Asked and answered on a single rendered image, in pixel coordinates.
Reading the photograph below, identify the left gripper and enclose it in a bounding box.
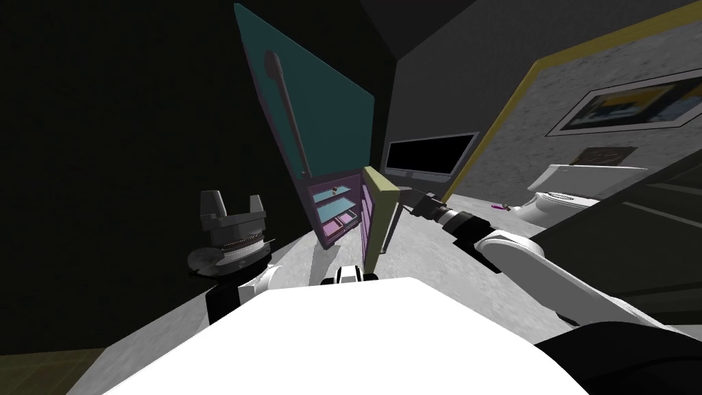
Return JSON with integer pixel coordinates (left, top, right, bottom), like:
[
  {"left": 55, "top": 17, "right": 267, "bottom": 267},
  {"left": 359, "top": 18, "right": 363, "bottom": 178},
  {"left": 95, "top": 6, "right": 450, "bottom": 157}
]
[{"left": 199, "top": 189, "right": 270, "bottom": 251}]

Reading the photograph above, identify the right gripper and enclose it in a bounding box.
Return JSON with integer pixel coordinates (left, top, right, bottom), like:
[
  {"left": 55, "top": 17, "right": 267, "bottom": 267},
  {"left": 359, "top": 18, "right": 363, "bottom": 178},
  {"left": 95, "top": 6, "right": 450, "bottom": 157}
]
[{"left": 398, "top": 186, "right": 449, "bottom": 222}]

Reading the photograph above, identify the grey door handle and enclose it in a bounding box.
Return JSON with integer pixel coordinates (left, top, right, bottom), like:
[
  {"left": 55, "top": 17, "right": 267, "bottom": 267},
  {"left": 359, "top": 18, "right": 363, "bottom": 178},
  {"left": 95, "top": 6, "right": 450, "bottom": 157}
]
[{"left": 380, "top": 189, "right": 407, "bottom": 255}]

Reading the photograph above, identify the olive fridge door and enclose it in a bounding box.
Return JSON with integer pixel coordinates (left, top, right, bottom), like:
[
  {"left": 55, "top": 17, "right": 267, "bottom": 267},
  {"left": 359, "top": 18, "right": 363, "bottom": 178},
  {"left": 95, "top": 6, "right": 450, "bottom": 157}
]
[{"left": 359, "top": 166, "right": 402, "bottom": 276}]

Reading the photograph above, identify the black television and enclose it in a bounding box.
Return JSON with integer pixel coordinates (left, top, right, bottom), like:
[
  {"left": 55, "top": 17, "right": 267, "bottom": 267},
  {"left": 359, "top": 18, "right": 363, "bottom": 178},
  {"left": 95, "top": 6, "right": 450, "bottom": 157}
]
[{"left": 383, "top": 131, "right": 481, "bottom": 182}]

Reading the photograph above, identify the purple fridge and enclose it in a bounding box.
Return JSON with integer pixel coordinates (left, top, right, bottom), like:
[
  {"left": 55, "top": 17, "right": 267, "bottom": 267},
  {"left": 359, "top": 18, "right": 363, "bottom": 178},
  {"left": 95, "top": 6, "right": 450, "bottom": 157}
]
[{"left": 232, "top": 2, "right": 379, "bottom": 251}]

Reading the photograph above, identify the teal fridge door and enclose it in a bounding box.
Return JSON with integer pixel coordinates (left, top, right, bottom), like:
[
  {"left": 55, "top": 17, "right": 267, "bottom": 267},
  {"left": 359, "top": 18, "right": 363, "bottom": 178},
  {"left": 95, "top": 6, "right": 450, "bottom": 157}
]
[{"left": 234, "top": 3, "right": 376, "bottom": 180}]

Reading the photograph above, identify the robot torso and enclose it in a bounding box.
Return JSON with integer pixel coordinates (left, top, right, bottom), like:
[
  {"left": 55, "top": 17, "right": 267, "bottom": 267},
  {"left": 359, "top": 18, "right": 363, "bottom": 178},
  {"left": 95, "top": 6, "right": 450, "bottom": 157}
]
[{"left": 104, "top": 265, "right": 590, "bottom": 395}]

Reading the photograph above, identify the small dark picture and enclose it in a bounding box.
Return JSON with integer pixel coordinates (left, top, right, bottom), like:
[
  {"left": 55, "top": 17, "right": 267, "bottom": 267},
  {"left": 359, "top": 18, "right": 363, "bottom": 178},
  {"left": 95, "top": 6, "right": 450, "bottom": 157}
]
[{"left": 569, "top": 145, "right": 639, "bottom": 167}]

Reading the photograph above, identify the large framed picture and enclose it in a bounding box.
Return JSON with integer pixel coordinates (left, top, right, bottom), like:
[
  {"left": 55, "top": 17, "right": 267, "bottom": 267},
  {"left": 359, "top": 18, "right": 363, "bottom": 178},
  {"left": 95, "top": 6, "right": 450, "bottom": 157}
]
[{"left": 545, "top": 68, "right": 702, "bottom": 138}]

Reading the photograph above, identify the long dark door handle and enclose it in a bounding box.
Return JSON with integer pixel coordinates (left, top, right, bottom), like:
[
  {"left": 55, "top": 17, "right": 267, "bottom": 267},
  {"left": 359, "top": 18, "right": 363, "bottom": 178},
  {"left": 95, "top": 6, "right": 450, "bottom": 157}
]
[{"left": 263, "top": 49, "right": 314, "bottom": 180}]

